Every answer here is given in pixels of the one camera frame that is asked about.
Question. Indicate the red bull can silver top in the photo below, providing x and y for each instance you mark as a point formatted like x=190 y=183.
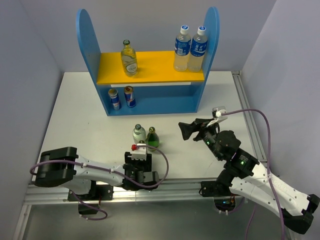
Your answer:
x=114 y=98

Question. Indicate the green perrier bottle yellow label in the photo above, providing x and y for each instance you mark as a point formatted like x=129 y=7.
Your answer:
x=152 y=138

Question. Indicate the aluminium mounting rail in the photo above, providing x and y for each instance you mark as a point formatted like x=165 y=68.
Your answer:
x=186 y=189

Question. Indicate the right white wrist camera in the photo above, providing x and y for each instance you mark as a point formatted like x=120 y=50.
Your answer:
x=218 y=116

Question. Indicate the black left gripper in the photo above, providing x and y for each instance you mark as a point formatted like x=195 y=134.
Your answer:
x=148 y=160

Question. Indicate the blue and yellow shelf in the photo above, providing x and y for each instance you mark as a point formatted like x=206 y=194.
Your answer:
x=158 y=88

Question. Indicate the clear chang glass bottle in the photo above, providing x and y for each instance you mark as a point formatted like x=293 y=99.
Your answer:
x=129 y=59

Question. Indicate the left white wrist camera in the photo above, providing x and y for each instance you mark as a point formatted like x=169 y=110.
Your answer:
x=138 y=152

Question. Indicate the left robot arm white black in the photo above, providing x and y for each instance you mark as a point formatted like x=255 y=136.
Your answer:
x=64 y=167

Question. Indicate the clear plastic bottle blue label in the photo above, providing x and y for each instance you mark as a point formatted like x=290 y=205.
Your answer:
x=182 y=47

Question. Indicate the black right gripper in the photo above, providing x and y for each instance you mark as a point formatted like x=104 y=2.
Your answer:
x=202 y=124

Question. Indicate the clear plastic bottle white text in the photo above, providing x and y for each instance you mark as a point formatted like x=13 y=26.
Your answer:
x=197 y=50

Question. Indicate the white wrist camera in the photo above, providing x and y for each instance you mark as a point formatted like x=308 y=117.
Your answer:
x=138 y=152
x=218 y=116

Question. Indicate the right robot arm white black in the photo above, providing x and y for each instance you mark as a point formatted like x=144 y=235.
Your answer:
x=246 y=176

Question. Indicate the red bull can red tab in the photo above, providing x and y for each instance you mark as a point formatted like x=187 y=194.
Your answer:
x=129 y=96

